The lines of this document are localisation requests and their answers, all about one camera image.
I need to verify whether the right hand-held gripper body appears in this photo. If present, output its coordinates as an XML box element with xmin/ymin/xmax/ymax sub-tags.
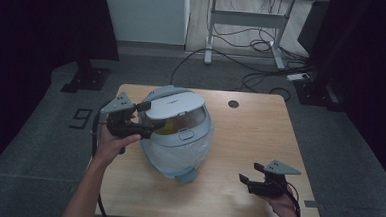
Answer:
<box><xmin>257</xmin><ymin>158</ymin><xmax>302</xmax><ymax>199</ymax></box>

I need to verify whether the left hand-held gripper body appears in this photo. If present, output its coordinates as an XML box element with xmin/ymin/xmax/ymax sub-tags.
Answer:
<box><xmin>97</xmin><ymin>90</ymin><xmax>140</xmax><ymax>141</ymax></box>

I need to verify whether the light blue rice cooker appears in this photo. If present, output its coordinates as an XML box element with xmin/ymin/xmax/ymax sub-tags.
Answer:
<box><xmin>134</xmin><ymin>83</ymin><xmax>217</xmax><ymax>187</ymax></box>

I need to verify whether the person's right hand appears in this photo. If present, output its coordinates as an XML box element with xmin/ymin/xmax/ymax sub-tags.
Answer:
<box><xmin>261</xmin><ymin>189</ymin><xmax>302</xmax><ymax>217</ymax></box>

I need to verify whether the person's left hand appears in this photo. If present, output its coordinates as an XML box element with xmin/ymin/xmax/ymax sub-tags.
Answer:
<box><xmin>91</xmin><ymin>122</ymin><xmax>143</xmax><ymax>169</ymax></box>

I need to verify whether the clear plastic bin liner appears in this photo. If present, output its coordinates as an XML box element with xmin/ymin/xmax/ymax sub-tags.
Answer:
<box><xmin>136</xmin><ymin>127</ymin><xmax>215</xmax><ymax>182</ymax></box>

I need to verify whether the black stand base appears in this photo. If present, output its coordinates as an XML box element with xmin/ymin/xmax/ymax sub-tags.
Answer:
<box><xmin>60</xmin><ymin>57</ymin><xmax>112</xmax><ymax>96</ymax></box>
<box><xmin>292</xmin><ymin>76</ymin><xmax>347</xmax><ymax>113</ymax></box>

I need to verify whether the white power strip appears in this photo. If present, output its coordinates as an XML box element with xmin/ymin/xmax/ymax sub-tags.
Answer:
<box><xmin>286</xmin><ymin>71</ymin><xmax>313</xmax><ymax>84</ymax></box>

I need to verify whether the dark curtain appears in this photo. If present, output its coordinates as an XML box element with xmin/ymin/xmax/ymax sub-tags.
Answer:
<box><xmin>290</xmin><ymin>0</ymin><xmax>386</xmax><ymax>184</ymax></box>
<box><xmin>0</xmin><ymin>0</ymin><xmax>123</xmax><ymax>192</ymax></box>

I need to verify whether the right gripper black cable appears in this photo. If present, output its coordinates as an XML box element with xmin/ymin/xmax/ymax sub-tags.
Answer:
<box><xmin>283</xmin><ymin>182</ymin><xmax>304</xmax><ymax>217</ymax></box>

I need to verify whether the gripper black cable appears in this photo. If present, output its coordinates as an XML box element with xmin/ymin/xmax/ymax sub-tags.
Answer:
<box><xmin>86</xmin><ymin>97</ymin><xmax>118</xmax><ymax>217</ymax></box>
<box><xmin>283</xmin><ymin>182</ymin><xmax>304</xmax><ymax>217</ymax></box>

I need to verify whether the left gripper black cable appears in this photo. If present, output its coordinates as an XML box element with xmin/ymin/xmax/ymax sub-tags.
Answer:
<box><xmin>86</xmin><ymin>97</ymin><xmax>118</xmax><ymax>217</ymax></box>

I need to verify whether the long black floor cable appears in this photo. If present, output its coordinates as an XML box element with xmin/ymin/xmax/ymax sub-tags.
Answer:
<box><xmin>169</xmin><ymin>45</ymin><xmax>315</xmax><ymax>93</ymax></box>

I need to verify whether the white wall panel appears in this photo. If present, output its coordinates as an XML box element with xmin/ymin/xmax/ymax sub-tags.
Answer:
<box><xmin>99</xmin><ymin>0</ymin><xmax>192</xmax><ymax>46</ymax></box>

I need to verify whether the bundle of black floor cables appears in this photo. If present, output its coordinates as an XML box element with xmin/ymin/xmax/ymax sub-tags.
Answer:
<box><xmin>208</xmin><ymin>0</ymin><xmax>321</xmax><ymax>103</ymax></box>

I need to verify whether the white metal frame desk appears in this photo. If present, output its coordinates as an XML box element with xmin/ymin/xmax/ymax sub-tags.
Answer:
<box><xmin>196</xmin><ymin>0</ymin><xmax>332</xmax><ymax>73</ymax></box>

